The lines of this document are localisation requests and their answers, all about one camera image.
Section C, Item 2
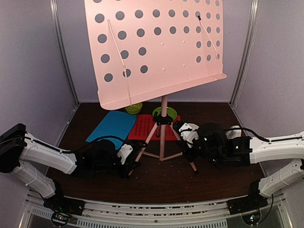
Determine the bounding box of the pink music stand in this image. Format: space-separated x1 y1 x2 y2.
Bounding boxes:
84 0 228 173

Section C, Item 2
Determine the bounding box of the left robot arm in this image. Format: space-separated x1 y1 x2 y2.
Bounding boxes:
0 123 147 211

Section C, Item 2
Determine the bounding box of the green plate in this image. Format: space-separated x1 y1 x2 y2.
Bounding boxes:
152 107 178 121

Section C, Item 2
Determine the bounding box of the red sheet music mat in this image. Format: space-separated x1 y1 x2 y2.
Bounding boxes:
128 114 181 141

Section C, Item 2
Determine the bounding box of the blue cloth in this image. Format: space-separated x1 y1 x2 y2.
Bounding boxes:
86 111 137 142

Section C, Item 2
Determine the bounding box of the small green bowl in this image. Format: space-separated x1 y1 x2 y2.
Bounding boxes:
125 103 143 115

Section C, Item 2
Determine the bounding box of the grey metronome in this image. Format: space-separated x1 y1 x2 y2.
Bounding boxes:
225 125 242 139

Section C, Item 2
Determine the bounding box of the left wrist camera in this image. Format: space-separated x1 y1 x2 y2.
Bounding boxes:
117 144 133 165

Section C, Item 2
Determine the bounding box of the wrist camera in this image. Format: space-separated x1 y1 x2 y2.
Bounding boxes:
178 123 199 143
117 144 133 165

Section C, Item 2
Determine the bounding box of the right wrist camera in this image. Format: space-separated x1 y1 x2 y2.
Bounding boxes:
178 123 199 143

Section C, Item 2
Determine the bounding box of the aluminium front rail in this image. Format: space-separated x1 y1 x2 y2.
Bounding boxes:
23 187 288 228

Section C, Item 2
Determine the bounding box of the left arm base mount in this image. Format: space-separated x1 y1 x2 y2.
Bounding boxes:
43 197 85 227

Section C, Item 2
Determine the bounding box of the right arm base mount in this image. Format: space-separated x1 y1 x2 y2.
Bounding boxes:
227 196 268 226

